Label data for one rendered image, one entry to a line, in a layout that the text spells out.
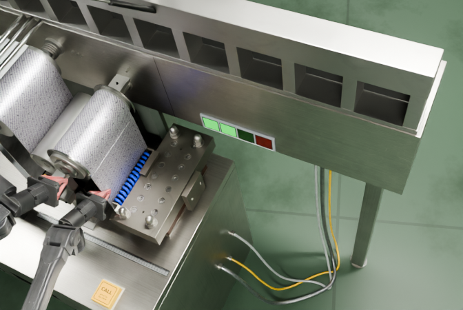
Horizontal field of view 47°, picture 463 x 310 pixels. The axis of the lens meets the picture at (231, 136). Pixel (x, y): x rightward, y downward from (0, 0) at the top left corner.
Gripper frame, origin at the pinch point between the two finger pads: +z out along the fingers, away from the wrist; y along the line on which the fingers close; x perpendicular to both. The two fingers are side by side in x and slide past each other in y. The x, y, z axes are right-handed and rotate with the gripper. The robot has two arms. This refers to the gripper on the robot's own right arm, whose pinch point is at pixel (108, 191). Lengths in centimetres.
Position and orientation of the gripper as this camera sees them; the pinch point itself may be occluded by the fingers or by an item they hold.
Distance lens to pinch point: 173.8
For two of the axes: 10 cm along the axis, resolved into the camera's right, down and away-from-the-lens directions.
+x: 1.0, -8.4, -5.3
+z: 4.4, -4.4, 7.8
